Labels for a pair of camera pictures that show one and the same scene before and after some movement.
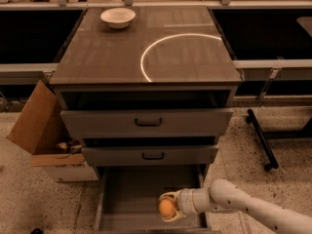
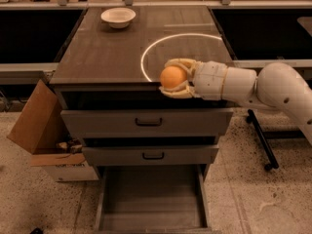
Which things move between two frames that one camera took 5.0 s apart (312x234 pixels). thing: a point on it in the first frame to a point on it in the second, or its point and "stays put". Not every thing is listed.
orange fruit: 166,208 to 172,76
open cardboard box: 42,132 stays put
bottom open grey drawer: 129,194 stays put
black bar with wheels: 272,163 stays put
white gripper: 185,202 to 210,80
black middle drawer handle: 153,158 stays put
